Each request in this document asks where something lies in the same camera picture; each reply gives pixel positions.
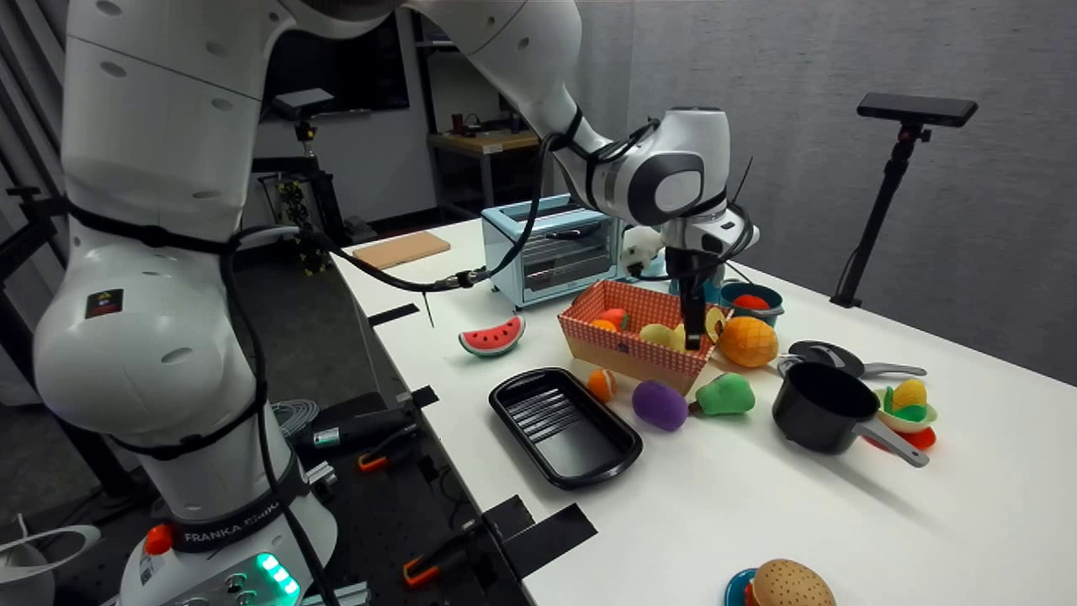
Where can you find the toy burger on plate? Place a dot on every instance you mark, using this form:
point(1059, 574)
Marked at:
point(779, 583)

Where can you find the toy fruit bowl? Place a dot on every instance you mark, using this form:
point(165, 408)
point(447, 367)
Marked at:
point(907, 411)

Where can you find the green pear plush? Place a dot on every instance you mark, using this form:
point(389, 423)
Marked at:
point(724, 397)

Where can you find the small orange plush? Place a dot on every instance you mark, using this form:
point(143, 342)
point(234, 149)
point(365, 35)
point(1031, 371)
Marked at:
point(603, 384)

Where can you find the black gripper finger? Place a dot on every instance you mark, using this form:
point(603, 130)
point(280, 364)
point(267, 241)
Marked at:
point(688, 301)
point(704, 291)

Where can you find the purple plum plush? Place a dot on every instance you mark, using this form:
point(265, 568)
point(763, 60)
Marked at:
point(658, 406)

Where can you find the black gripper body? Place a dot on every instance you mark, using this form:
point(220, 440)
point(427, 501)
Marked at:
point(702, 243)

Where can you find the grey pan lid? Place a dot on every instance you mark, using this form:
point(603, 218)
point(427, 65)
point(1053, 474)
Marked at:
point(840, 358)

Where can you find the black toy saucepan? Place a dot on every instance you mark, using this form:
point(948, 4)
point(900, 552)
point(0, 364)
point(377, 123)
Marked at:
point(826, 411)

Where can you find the orange checkered box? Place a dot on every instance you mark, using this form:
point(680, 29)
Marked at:
point(624, 348)

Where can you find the watermelon slice plush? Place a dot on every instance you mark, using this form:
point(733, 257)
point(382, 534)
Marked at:
point(492, 342)

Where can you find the teal toy pot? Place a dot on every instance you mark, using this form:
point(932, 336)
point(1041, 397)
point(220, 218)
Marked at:
point(733, 291)

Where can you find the black camera stand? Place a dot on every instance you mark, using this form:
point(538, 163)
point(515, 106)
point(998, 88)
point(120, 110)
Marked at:
point(295, 188)
point(916, 123)

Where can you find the light blue toaster oven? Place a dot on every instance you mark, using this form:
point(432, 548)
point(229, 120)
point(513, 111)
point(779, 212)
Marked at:
point(564, 246)

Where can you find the red tomato plush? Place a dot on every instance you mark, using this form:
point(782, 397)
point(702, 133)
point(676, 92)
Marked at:
point(750, 301)

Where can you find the black grill pan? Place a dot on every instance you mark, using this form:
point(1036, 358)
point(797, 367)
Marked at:
point(568, 429)

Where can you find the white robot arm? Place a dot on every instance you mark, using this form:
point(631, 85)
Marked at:
point(145, 342)

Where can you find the orange pumpkin plush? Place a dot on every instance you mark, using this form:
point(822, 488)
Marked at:
point(750, 342)

